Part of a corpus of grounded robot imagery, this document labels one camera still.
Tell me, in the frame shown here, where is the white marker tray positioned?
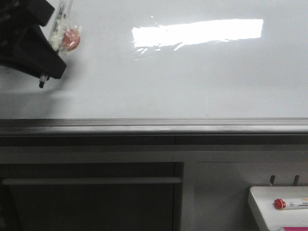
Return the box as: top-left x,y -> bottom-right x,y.
248,186 -> 308,231

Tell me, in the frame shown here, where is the white whiteboard with aluminium frame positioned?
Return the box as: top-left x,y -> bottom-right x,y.
0,0 -> 308,136

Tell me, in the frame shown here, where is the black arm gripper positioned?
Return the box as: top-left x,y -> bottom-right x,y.
0,0 -> 66,79

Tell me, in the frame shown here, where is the white black-tipped whiteboard marker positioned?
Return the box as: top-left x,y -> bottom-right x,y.
38,0 -> 74,89

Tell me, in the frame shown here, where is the red-capped white marker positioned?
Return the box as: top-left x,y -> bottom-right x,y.
273,197 -> 308,210

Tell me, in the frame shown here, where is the red magnet taped to marker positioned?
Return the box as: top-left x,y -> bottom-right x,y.
58,23 -> 82,54

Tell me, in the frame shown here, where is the grey whiteboard stand frame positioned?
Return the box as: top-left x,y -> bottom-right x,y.
0,135 -> 308,231

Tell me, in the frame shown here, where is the pink marker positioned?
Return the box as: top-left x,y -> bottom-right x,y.
278,227 -> 308,231

